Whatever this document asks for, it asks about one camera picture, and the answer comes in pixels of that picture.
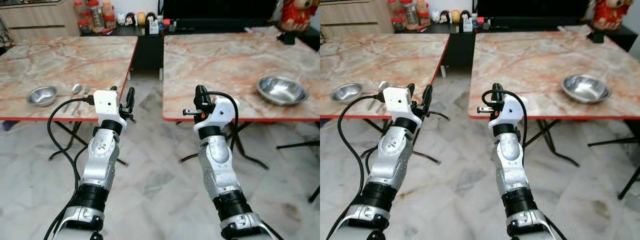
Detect large red figurine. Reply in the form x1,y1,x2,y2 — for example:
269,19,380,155
591,0,633,32
279,0,320,33

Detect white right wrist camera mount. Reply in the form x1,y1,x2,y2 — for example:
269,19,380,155
202,97,238,130
497,95,528,126

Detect large steel bowl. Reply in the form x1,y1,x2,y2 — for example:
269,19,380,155
256,75,309,107
560,74,612,104

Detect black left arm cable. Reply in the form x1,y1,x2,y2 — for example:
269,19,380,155
327,95,386,240
44,97,96,240

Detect small steel bowl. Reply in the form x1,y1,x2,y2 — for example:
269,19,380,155
330,82,364,104
26,85,59,108

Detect steel spoon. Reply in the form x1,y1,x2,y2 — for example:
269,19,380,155
62,83,83,113
369,81,390,111

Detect black television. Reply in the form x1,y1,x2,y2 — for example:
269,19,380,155
476,0,591,20
162,0,279,22

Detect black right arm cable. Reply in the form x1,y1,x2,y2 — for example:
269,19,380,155
481,89,529,151
200,91,240,153

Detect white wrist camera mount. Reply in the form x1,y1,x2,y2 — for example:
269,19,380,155
93,90,127,126
382,87,417,123
202,97,238,130
497,95,528,126

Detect light wooden cabinet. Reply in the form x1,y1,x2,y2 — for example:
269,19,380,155
320,0,393,38
0,0,81,43

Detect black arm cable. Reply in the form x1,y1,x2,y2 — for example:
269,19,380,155
44,97,96,240
481,89,529,151
200,91,240,153
327,95,386,240

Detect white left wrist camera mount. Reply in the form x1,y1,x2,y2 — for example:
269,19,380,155
93,90,127,126
382,87,417,123

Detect steel fork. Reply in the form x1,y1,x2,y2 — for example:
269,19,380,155
74,87,93,117

